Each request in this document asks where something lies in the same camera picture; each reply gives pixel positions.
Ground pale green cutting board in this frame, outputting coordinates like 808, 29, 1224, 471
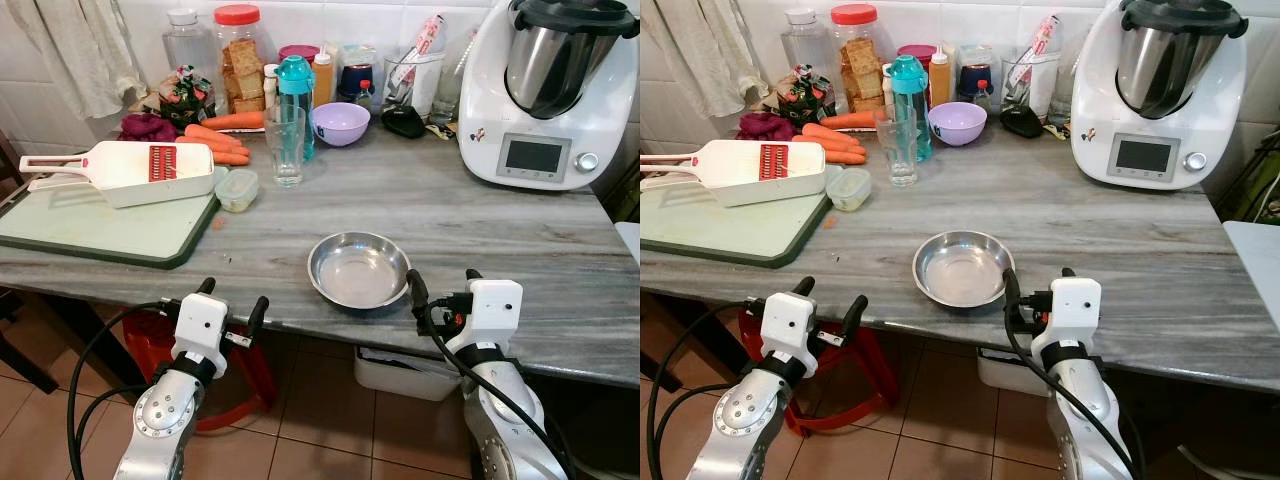
640, 168, 835, 270
0, 165, 223, 271

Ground red lidded cracker jar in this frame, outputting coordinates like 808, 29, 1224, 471
831, 3, 885, 115
213, 4, 268, 115

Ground dark purple vegetable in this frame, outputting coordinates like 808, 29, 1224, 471
120, 113, 182, 143
739, 113, 801, 142

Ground long orange carrot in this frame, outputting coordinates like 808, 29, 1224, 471
801, 123, 862, 153
184, 123, 247, 153

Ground white plastic bin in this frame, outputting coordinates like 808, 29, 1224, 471
977, 346, 1043, 397
354, 345, 464, 403

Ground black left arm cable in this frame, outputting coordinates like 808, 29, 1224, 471
66, 300, 183, 480
647, 300, 773, 480

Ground red plastic stool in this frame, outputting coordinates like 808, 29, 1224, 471
122, 308, 279, 434
738, 308, 900, 437

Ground clear plastic bottle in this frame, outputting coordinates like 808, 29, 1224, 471
163, 8, 217, 83
782, 8, 835, 81

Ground clear utensil jug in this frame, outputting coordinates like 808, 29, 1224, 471
1001, 14, 1062, 119
383, 14, 447, 120

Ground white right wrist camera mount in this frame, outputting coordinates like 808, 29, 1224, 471
455, 280, 524, 352
1040, 278, 1102, 349

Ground lilac plastic bowl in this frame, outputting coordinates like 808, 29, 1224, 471
312, 102, 372, 148
927, 102, 989, 148

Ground orange sauce bottle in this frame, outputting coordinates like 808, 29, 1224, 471
929, 47, 952, 107
312, 48, 335, 108

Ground dark blue jar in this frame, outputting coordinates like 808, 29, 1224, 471
957, 65, 997, 106
337, 65, 378, 107

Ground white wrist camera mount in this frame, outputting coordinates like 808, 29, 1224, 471
172, 293, 230, 379
455, 280, 524, 352
1040, 278, 1102, 349
760, 292, 820, 379

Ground small black dish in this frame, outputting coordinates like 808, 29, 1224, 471
382, 105, 429, 140
1000, 104, 1046, 139

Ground clear drinking glass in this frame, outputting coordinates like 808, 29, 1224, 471
876, 107, 920, 189
264, 105, 308, 189

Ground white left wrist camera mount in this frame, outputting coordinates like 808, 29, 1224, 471
760, 292, 820, 379
172, 293, 230, 379

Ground round steel bowl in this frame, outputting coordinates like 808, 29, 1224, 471
912, 230, 1017, 310
307, 231, 412, 311

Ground beige hanging towel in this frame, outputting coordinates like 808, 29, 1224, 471
5, 0, 153, 122
652, 0, 773, 119

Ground white food processor steel jug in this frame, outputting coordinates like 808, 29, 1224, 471
1069, 0, 1250, 192
457, 0, 641, 192

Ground small clear lidded food container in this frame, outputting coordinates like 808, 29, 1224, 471
215, 168, 261, 214
826, 167, 874, 213

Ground white mandoline slicer red blade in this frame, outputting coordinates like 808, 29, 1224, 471
640, 139, 842, 209
20, 140, 230, 210

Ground clear glass jar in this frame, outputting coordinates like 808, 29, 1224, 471
1048, 58, 1081, 125
431, 60, 467, 127

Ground dark printed snack packet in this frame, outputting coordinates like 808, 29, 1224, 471
158, 66, 217, 127
777, 66, 837, 126

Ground teal water bottle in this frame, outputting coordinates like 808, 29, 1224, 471
887, 54, 932, 162
276, 55, 317, 162

